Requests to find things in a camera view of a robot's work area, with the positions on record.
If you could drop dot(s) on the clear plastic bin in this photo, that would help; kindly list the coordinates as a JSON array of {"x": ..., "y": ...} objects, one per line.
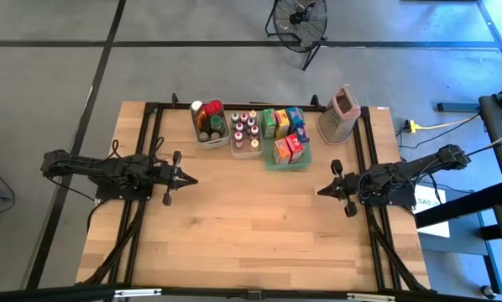
[
  {"x": 223, "y": 140},
  {"x": 247, "y": 154}
]

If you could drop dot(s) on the red Froot Loops cereal box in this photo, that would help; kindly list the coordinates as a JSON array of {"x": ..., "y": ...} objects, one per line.
[{"x": 294, "y": 147}]

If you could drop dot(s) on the green food colour bottle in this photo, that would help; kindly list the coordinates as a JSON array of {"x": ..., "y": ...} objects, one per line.
[{"x": 234, "y": 117}]

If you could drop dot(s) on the blue metal bar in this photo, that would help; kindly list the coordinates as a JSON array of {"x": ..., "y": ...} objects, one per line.
[{"x": 456, "y": 107}]

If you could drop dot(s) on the glass jar brown spice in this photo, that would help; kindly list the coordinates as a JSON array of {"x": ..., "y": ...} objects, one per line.
[{"x": 215, "y": 136}]

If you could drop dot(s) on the blue food colour bottle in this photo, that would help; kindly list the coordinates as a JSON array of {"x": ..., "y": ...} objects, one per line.
[{"x": 251, "y": 122}]

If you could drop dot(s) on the orange taco seasoning packet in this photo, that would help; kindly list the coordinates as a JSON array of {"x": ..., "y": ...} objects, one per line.
[{"x": 201, "y": 119}]

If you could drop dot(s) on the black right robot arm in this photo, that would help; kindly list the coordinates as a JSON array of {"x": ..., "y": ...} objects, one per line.
[{"x": 402, "y": 176}]

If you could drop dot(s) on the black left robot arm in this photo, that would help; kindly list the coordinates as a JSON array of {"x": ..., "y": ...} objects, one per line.
[{"x": 108, "y": 170}]

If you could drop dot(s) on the silver metal bracket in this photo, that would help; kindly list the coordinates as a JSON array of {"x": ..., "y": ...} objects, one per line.
[
  {"x": 370, "y": 297},
  {"x": 137, "y": 293}
]

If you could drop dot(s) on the green spice jar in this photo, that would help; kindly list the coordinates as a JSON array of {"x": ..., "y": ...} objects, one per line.
[{"x": 216, "y": 123}]

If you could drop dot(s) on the white lid spice jar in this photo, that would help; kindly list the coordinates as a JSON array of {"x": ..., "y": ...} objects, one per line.
[{"x": 197, "y": 105}]

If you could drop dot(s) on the blue Frosted Flakes cereal box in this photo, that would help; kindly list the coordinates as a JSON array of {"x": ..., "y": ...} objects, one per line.
[{"x": 303, "y": 133}]

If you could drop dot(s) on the small glass spice jar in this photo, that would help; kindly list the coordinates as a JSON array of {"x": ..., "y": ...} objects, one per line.
[{"x": 203, "y": 136}]

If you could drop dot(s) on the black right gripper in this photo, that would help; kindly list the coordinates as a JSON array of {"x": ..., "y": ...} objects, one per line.
[{"x": 351, "y": 186}]

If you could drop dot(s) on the orange cereal box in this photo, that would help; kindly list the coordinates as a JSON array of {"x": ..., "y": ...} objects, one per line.
[{"x": 281, "y": 151}]

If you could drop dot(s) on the yellow power strip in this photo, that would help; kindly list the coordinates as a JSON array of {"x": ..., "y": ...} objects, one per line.
[{"x": 411, "y": 126}]

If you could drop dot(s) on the violet food colour bottle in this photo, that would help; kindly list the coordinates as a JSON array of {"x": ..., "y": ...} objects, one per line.
[{"x": 239, "y": 126}]

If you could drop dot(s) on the white paper sheet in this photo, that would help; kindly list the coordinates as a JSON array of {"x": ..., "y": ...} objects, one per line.
[{"x": 435, "y": 220}]

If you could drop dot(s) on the green Apple Jacks cereal box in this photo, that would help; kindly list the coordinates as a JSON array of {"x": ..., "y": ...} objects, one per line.
[{"x": 269, "y": 123}]

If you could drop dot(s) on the red lid paprika tin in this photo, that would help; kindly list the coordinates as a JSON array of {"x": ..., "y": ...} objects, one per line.
[{"x": 213, "y": 108}]

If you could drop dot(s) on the translucent green plastic tray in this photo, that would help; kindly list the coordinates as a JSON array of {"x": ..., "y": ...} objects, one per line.
[{"x": 305, "y": 161}]

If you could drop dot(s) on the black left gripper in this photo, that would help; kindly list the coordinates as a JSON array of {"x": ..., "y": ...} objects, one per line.
[{"x": 165, "y": 176}]

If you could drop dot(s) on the black caster wheel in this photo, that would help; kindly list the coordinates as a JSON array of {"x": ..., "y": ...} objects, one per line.
[{"x": 487, "y": 291}]

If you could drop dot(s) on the black depth camera box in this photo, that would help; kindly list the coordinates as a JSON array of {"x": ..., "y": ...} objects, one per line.
[{"x": 254, "y": 295}]

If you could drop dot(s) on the black floor fan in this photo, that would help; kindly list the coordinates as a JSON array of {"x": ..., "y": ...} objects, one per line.
[{"x": 295, "y": 18}]

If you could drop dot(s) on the yellow Corn Pops cereal box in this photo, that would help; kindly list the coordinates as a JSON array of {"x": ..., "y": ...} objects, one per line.
[{"x": 281, "y": 123}]

